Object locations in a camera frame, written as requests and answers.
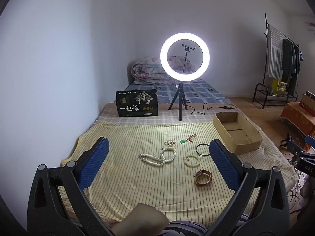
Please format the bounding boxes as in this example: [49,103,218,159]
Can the cardboard box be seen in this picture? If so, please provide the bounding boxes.
[213,112,263,155]

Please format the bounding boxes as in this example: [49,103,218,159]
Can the dark striped cloth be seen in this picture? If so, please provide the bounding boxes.
[160,214,249,236]

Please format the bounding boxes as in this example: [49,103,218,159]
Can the black power cable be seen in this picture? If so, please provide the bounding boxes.
[191,102,239,115]

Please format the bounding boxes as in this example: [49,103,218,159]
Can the floor cable bundle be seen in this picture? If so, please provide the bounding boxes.
[288,172,312,215]

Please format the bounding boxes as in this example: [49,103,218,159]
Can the orange patterned box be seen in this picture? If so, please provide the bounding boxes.
[279,101,315,138]

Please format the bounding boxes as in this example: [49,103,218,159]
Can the black tripod stand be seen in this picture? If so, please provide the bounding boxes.
[168,82,188,122]

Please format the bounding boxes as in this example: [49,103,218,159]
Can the striped towel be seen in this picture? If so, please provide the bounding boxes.
[267,25,283,78]

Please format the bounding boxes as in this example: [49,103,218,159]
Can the white pearl necklace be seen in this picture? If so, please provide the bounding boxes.
[139,139,177,167]

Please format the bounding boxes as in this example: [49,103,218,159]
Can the black phone holder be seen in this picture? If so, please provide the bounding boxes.
[182,41,195,75]

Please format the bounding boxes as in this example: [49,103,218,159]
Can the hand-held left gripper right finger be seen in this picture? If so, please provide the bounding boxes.
[209,139,291,236]

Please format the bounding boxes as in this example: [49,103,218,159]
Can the yellow striped cloth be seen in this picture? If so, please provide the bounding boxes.
[60,122,262,228]

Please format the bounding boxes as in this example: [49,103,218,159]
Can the green pendant with red cord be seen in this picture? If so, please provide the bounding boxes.
[180,134,198,144]

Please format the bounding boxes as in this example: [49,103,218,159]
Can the black clothes rack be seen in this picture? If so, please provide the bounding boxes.
[253,13,301,110]

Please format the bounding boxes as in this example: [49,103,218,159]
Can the brown leather strap watch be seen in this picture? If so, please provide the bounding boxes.
[194,169,213,187]

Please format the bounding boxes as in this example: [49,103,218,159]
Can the black snack bag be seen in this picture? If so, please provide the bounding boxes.
[116,89,158,118]

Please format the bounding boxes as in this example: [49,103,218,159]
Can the yellow carton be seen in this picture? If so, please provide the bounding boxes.
[271,79,287,96]

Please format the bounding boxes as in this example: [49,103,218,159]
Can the pale jade bead bracelet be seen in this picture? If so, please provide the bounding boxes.
[183,154,199,166]

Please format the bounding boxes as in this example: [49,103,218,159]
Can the dark hanging clothes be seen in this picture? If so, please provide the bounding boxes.
[281,38,301,95]

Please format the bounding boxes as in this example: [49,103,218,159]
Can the black bangle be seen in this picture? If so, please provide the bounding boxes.
[196,143,211,157]

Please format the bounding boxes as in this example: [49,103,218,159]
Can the brown flat box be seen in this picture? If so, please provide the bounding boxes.
[300,92,315,116]

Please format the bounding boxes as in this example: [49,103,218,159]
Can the beige cloth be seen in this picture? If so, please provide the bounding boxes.
[110,203,169,236]

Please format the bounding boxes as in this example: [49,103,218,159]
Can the white ring light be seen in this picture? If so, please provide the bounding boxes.
[160,32,210,81]

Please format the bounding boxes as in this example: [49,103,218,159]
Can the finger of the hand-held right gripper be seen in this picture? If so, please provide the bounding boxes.
[281,133,315,156]

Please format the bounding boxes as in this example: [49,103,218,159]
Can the folded floral quilt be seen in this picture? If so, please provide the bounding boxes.
[131,55,196,81]

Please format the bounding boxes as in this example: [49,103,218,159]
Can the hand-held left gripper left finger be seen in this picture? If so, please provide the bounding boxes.
[27,137,110,236]

